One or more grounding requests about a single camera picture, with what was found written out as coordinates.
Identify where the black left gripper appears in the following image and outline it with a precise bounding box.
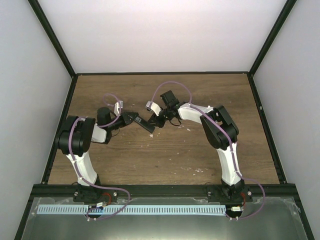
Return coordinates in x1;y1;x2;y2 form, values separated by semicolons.
107;112;139;131

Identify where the black remote control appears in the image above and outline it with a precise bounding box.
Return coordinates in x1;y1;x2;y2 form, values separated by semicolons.
134;115;155;134

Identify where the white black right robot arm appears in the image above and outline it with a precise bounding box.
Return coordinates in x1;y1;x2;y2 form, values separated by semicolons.
146;90;243;202

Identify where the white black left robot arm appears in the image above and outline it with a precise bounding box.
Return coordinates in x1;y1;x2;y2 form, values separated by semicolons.
55;107;139;202

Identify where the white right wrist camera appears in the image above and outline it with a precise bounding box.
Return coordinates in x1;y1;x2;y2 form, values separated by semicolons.
145;101;162;116

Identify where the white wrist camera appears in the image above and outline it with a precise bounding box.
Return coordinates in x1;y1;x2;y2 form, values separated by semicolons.
113;100;123;116
145;101;162;116

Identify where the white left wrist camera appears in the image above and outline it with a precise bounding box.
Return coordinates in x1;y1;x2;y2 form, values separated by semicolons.
113;100;123;116

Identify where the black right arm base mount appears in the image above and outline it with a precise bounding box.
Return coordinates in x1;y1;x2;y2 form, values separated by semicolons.
206;184;253;203

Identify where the black enclosure frame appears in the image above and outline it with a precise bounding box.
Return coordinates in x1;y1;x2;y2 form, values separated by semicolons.
13;0;315;240

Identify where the light blue slotted cable duct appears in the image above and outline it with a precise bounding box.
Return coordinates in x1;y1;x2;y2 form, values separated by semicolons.
36;204;226;216

